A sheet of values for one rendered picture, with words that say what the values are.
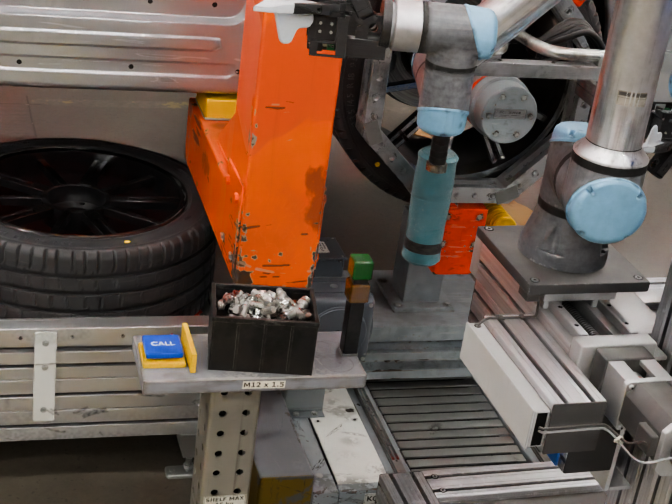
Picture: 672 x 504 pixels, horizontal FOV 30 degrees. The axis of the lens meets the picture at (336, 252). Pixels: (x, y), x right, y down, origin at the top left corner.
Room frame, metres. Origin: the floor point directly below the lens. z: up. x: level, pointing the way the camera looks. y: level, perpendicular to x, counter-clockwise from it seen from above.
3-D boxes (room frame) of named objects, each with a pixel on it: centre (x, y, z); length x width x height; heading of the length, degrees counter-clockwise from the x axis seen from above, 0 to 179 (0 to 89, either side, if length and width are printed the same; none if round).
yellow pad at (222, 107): (2.80, 0.30, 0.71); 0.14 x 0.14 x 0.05; 18
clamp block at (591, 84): (2.57, -0.49, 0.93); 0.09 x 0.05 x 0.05; 18
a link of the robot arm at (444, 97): (1.81, -0.13, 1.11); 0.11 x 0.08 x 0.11; 5
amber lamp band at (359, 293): (2.15, -0.05, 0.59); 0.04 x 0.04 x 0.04; 18
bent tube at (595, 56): (2.62, -0.40, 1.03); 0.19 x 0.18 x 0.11; 18
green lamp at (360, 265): (2.15, -0.05, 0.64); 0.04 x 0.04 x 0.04; 18
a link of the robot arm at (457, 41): (1.79, -0.13, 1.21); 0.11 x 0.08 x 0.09; 96
